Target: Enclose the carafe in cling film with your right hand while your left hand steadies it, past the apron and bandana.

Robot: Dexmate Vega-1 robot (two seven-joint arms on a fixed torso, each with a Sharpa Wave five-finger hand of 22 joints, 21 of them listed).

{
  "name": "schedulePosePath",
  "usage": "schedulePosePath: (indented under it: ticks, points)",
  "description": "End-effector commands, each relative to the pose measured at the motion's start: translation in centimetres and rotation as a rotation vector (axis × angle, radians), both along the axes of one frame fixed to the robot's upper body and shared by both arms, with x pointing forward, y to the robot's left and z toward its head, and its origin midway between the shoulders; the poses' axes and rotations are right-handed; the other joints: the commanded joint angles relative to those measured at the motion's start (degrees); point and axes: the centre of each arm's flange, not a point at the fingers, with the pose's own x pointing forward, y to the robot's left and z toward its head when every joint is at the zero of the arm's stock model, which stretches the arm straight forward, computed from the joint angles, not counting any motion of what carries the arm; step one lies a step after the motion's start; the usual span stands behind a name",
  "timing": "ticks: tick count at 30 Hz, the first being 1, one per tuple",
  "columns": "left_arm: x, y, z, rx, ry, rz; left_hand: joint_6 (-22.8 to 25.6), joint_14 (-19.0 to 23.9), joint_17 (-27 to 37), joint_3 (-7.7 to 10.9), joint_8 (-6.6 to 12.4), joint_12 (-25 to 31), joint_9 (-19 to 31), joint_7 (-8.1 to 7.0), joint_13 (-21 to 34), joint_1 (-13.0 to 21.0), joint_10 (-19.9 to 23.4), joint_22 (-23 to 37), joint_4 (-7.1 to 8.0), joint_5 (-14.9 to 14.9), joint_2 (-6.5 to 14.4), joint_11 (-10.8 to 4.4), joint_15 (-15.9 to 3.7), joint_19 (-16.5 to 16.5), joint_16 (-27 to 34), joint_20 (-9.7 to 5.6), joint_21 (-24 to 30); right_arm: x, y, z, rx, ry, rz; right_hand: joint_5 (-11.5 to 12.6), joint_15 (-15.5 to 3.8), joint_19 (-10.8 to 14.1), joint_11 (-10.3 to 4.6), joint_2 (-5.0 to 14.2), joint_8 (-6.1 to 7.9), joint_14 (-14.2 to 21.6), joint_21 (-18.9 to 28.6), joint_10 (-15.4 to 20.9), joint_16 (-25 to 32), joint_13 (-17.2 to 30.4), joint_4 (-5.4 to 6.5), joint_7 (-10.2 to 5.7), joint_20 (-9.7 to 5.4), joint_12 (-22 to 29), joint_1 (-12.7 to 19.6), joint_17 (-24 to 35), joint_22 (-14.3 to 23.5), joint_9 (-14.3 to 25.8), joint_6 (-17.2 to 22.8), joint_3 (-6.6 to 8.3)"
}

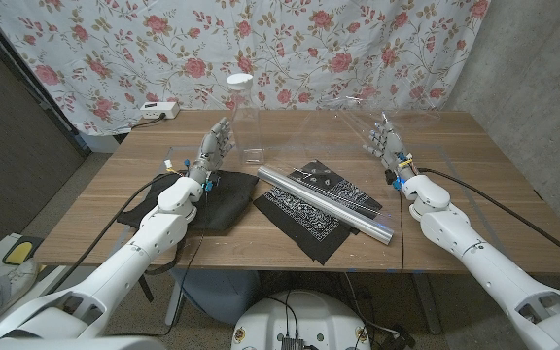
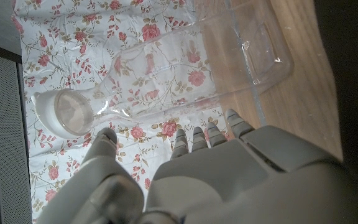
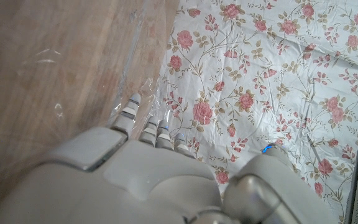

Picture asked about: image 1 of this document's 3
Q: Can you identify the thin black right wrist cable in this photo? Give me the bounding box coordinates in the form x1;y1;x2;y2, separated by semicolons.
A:
398;187;406;273

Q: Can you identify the black paisley bandana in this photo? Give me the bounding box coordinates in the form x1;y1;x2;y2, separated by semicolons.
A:
252;159;384;266

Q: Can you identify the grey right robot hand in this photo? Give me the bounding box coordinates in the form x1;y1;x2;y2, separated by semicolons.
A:
362;112;416;182

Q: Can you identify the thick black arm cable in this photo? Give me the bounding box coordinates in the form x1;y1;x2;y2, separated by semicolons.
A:
46;172;179;296
415;166;560;271

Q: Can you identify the blue-grey chair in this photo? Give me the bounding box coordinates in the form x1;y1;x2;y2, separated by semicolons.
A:
164;268;262;326

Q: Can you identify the white power strip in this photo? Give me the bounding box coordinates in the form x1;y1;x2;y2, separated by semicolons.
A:
139;100;181;121

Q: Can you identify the grey table leg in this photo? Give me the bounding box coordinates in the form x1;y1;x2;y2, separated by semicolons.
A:
410;272;442;335

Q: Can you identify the floral rose backdrop cloth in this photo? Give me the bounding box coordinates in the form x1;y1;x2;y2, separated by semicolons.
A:
0;0;493;137

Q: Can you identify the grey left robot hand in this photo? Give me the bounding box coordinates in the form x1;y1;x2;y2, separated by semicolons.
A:
188;116;235;182

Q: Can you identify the yellow and black foot pedal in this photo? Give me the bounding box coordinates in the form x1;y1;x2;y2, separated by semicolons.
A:
1;235;44;266

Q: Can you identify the clear carafe with white lid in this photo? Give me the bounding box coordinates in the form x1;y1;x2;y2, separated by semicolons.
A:
225;72;266;166

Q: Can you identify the white sneaker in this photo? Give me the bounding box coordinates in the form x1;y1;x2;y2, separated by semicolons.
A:
0;258;41;298

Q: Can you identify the black apron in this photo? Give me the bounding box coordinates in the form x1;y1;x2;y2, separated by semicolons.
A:
116;168;261;302

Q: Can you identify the dark mesh partition panel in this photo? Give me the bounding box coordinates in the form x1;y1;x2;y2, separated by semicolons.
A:
0;9;91;259

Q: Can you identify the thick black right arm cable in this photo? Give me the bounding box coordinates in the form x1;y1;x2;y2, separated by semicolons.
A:
415;166;560;271

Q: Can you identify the transparent cling film sheet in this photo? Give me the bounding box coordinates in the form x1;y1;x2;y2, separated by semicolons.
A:
269;94;441;195

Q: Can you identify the silver cling film roll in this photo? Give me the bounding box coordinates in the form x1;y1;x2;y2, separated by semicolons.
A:
257;165;395;246

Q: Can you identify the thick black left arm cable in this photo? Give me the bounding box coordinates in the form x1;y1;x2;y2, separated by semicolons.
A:
46;172;179;296

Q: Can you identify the white robot torso base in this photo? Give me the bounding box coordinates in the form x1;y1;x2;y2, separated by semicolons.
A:
230;290;372;350

